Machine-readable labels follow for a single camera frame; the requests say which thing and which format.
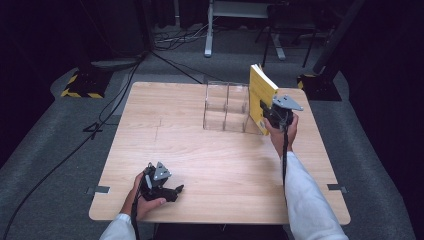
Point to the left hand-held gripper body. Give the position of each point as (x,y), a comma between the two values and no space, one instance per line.
(156,181)

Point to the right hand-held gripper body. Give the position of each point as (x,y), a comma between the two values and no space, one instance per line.
(281,111)

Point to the yellow paperback book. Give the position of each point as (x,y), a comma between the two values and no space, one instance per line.
(258,96)

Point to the clear acrylic book rack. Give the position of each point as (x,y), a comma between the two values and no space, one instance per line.
(226,106)

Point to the person's right hand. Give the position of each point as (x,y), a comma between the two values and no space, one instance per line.
(278,136)

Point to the person's left hand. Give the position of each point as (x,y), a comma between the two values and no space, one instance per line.
(140,203)

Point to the yellow-black striped stand base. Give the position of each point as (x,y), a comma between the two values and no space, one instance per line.
(85,85)
(318,86)

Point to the grey metal stand pole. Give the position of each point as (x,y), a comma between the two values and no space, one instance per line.
(336,33)

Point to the black metal chair frame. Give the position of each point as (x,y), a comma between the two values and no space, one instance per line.
(290,30)

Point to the white metal desk frame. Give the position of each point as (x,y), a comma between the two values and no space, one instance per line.
(226,20)

